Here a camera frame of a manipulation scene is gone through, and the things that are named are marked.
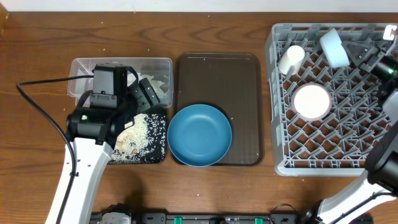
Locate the clear plastic bin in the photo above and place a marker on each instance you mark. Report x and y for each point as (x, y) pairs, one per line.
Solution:
(142, 65)

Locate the black tray bin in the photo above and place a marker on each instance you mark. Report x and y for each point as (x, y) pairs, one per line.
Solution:
(146, 140)

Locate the cream white cup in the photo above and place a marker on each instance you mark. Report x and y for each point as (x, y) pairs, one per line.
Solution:
(293, 57)

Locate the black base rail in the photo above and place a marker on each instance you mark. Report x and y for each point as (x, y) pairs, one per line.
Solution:
(120, 213)

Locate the white napkin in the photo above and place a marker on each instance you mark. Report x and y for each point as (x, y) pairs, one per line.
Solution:
(160, 83)

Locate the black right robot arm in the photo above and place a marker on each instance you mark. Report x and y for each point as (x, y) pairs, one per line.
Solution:
(378, 183)

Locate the dark brown serving tray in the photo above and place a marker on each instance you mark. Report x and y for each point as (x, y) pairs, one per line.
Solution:
(231, 83)

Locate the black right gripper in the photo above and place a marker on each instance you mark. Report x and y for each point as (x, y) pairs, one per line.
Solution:
(367, 52)

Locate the grey dishwasher rack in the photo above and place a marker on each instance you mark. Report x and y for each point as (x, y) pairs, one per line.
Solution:
(338, 143)

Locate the dark blue plate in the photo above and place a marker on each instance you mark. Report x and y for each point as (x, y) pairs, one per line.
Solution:
(199, 135)

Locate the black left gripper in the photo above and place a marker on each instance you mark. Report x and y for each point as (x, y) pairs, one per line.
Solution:
(145, 103)

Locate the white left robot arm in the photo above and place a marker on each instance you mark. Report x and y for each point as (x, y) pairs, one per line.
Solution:
(82, 170)

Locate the light blue bowl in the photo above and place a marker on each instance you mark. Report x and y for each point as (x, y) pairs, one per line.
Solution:
(333, 49)

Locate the rice pile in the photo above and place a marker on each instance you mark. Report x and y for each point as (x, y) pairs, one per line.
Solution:
(136, 140)

